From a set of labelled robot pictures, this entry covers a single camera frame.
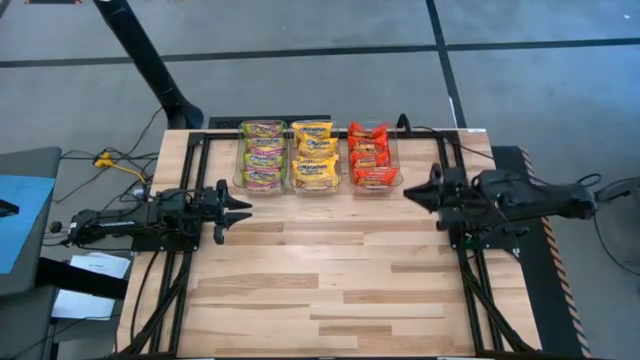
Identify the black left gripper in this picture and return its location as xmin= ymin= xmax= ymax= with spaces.
xmin=192 ymin=179 xmax=254 ymax=246

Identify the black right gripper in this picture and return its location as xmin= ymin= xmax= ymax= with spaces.
xmin=403 ymin=162 xmax=474 ymax=231

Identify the clear plastic bin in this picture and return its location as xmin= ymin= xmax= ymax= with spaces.
xmin=233 ymin=119 xmax=290 ymax=195
xmin=288 ymin=119 xmax=344 ymax=196
xmin=346 ymin=119 xmax=405 ymax=195

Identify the yellow power plug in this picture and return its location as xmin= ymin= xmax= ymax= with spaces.
xmin=93 ymin=152 xmax=147 ymax=185

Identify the white paper sheet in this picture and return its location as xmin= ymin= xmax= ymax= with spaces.
xmin=69 ymin=251 xmax=132 ymax=280
xmin=51 ymin=288 xmax=117 ymax=321

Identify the black beam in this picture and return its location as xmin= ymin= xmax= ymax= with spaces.
xmin=34 ymin=257 xmax=129 ymax=301

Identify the black ribbed pole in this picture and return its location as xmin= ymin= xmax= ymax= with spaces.
xmin=92 ymin=0 xmax=205 ymax=130

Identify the blue desk panel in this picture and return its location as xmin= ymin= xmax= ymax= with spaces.
xmin=0 ymin=174 xmax=56 ymax=275

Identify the gray cabinet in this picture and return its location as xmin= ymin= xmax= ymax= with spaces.
xmin=0 ymin=284 xmax=59 ymax=360

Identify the black aluminium table frame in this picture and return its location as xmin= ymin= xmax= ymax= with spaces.
xmin=117 ymin=128 xmax=539 ymax=359

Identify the black wire stand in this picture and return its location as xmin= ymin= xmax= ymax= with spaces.
xmin=593 ymin=175 xmax=640 ymax=236

